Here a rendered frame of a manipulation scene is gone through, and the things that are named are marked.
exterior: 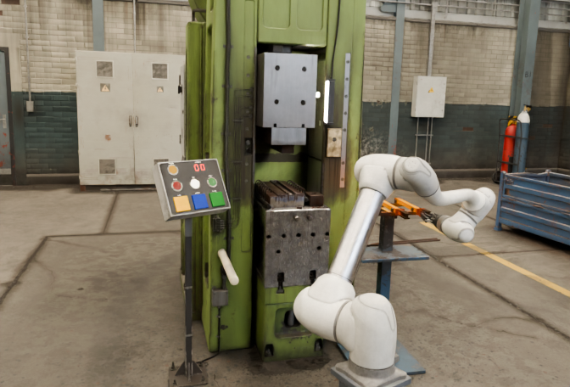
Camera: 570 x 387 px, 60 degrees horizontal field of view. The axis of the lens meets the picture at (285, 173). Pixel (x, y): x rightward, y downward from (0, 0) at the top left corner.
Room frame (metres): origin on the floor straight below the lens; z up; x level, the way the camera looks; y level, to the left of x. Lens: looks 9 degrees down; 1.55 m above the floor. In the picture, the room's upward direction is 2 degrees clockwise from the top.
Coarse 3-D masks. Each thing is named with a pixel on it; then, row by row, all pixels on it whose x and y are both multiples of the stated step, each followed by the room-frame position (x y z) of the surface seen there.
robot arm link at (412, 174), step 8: (400, 160) 1.92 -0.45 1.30; (408, 160) 1.86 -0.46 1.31; (416, 160) 1.84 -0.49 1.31; (424, 160) 1.89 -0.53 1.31; (400, 168) 1.87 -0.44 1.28; (408, 168) 1.84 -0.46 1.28; (416, 168) 1.83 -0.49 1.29; (424, 168) 1.84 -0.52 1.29; (400, 176) 1.88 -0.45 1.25; (408, 176) 1.84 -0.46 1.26; (416, 176) 1.83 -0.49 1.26; (424, 176) 1.84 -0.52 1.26; (432, 176) 1.87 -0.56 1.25; (400, 184) 1.89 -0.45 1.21; (408, 184) 1.88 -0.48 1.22; (416, 184) 1.85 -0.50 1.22; (424, 184) 1.86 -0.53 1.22; (432, 184) 1.88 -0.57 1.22; (416, 192) 1.91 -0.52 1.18; (424, 192) 1.89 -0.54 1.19; (432, 192) 1.91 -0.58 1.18
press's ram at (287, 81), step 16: (272, 64) 2.71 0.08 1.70; (288, 64) 2.74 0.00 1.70; (304, 64) 2.76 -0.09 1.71; (256, 80) 2.88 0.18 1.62; (272, 80) 2.71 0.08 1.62; (288, 80) 2.74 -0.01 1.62; (304, 80) 2.76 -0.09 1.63; (256, 96) 2.87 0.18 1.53; (272, 96) 2.71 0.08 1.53; (288, 96) 2.74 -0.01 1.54; (304, 96) 2.76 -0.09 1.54; (256, 112) 2.86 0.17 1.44; (272, 112) 2.71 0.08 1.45; (288, 112) 2.74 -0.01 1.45; (304, 112) 2.76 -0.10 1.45
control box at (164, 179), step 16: (192, 160) 2.51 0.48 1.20; (208, 160) 2.57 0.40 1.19; (160, 176) 2.37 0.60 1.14; (176, 176) 2.41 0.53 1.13; (192, 176) 2.46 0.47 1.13; (208, 176) 2.52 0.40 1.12; (160, 192) 2.37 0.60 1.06; (176, 192) 2.37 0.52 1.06; (192, 192) 2.42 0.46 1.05; (208, 192) 2.47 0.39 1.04; (224, 192) 2.53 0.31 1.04; (192, 208) 2.37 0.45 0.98; (208, 208) 2.42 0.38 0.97; (224, 208) 2.48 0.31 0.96
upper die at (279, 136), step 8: (256, 128) 3.10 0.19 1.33; (264, 128) 2.89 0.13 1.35; (272, 128) 2.71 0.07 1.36; (280, 128) 2.73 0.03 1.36; (288, 128) 2.74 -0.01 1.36; (296, 128) 2.75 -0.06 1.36; (304, 128) 2.76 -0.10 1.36; (256, 136) 3.09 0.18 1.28; (264, 136) 2.88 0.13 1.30; (272, 136) 2.71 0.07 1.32; (280, 136) 2.73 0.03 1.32; (288, 136) 2.74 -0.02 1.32; (296, 136) 2.75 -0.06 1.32; (304, 136) 2.76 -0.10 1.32; (272, 144) 2.72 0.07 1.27; (280, 144) 2.73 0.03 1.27; (288, 144) 2.74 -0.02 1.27; (296, 144) 2.75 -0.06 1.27; (304, 144) 2.76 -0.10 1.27
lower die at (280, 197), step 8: (256, 184) 3.07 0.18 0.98; (272, 184) 3.03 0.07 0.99; (288, 184) 3.04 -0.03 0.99; (272, 192) 2.84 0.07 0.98; (280, 192) 2.80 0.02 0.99; (296, 192) 2.80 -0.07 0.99; (272, 200) 2.72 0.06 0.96; (280, 200) 2.73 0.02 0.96; (288, 200) 2.74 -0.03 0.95; (296, 200) 2.75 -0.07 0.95
